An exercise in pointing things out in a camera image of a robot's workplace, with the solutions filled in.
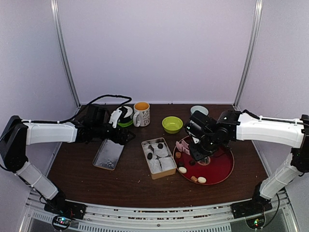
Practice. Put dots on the red round tray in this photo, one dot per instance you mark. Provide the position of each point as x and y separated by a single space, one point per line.
216 168

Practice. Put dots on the pale blue ceramic bowl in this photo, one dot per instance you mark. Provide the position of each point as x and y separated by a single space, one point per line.
199 108

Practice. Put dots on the caramel brown chocolate front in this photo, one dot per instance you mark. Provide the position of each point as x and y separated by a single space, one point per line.
193 178

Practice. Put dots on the beige bear tin lid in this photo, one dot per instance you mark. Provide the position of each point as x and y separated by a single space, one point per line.
108 155

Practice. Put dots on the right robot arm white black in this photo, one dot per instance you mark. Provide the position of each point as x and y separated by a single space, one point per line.
244 125

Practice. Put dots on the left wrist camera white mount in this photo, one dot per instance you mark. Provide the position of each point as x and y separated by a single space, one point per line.
116 116

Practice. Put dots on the white round chocolate front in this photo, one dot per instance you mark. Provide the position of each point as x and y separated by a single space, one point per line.
202 180

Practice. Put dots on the white and navy bowl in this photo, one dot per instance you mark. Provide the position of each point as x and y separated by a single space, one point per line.
128 115

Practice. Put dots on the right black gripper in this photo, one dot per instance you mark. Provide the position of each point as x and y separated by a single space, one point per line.
196 154

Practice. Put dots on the beige metal tin box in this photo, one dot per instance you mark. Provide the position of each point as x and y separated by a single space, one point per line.
165 173

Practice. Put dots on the pink cat paw tongs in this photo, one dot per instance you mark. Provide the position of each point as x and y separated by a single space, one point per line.
183 146

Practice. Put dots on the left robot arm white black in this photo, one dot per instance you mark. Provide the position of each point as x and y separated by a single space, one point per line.
20 134

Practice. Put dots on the white paper cupcake liners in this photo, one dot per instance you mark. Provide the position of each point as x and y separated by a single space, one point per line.
164 161

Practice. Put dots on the lime green bowl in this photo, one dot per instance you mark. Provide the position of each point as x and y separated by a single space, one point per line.
172 124

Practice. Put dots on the green saucer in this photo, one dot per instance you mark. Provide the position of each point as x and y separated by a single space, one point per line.
124 125

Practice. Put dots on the right aluminium frame post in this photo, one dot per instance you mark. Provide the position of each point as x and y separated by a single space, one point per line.
250 51

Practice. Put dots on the white floral mug orange inside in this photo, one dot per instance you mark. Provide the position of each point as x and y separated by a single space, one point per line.
141 117

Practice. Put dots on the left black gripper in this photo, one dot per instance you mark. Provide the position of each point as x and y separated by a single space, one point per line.
122 140

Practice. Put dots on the dark chocolate beside white round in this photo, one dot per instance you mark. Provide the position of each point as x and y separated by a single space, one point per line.
181 164

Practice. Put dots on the white round chocolate left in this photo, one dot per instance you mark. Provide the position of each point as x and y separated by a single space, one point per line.
182 170

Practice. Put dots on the caramel square chocolate left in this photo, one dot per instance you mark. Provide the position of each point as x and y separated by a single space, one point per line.
177 155

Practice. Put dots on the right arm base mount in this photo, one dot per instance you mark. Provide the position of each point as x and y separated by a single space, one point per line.
253 213

